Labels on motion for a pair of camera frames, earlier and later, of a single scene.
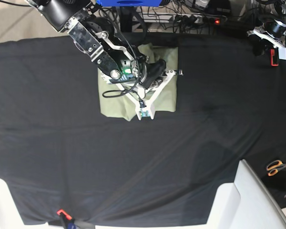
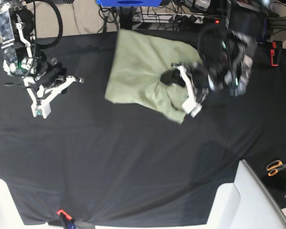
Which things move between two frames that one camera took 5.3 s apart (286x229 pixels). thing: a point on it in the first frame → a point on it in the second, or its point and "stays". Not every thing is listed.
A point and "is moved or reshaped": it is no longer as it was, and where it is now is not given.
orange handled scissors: [274, 166] stays
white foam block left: [4, 213] stays
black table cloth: [67, 164] stays
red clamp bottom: [68, 217] stays
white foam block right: [246, 203] stays
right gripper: [273, 27] → [202, 82]
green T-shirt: [115, 103] is moved or reshaped
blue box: [129, 3] stays
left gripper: [151, 72] → [48, 76]
